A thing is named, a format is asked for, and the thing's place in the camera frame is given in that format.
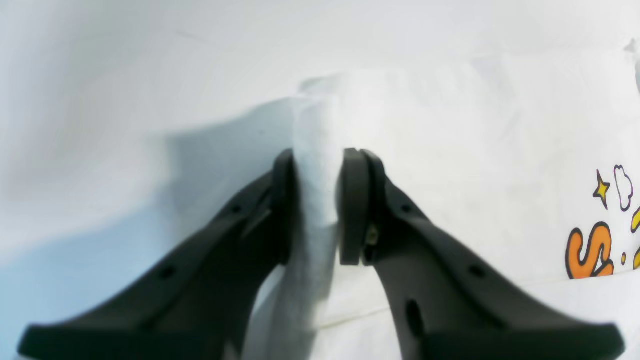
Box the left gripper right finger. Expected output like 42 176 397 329
339 148 625 360

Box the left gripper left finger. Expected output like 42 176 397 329
18 149 297 360

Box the white printed T-shirt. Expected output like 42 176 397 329
167 38 639 360

